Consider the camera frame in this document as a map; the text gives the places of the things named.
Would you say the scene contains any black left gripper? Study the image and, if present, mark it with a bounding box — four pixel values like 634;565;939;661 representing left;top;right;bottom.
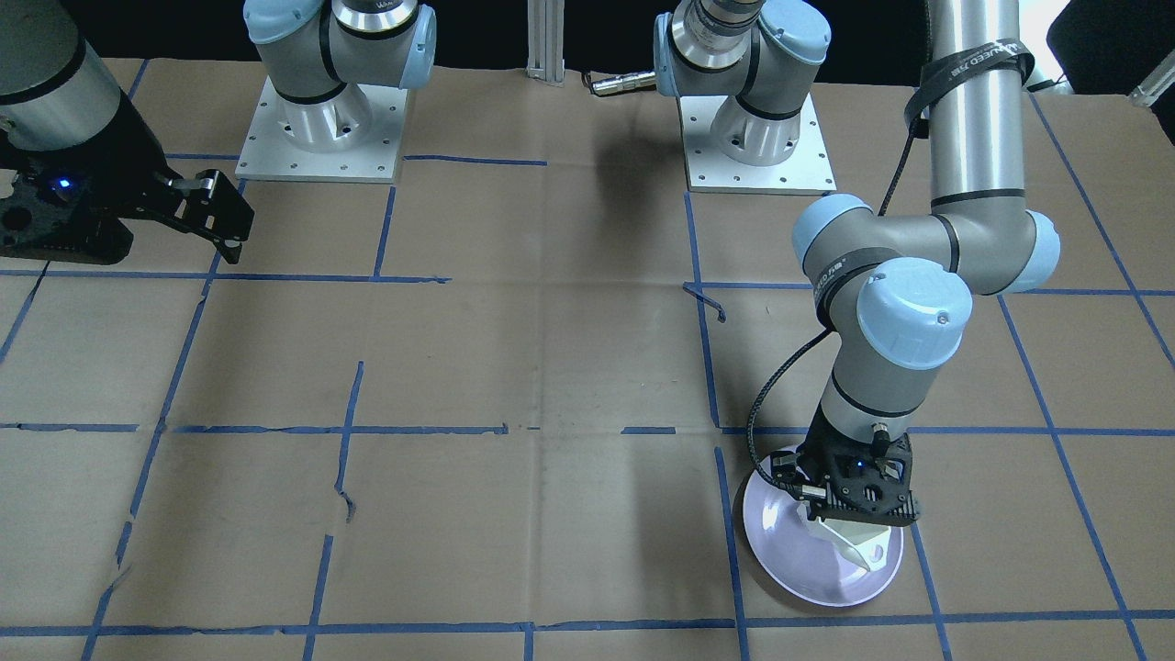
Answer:
768;430;922;527

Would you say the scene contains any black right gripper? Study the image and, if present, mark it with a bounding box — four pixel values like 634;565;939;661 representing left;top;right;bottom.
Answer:
1;139;253;267

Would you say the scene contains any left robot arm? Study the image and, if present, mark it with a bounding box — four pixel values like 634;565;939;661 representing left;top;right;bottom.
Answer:
654;1;1060;527

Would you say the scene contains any lilac plate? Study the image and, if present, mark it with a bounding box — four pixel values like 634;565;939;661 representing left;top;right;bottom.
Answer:
737;470;906;608

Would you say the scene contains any brown paper table cover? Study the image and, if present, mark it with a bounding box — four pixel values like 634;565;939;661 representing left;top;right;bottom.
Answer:
1;70;1171;660

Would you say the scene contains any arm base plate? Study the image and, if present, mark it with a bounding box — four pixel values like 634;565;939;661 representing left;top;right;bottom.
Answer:
678;95;835;196
236;81;410;186

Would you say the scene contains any aluminium frame post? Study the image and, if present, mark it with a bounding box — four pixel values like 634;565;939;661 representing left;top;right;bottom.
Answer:
525;0;565;87

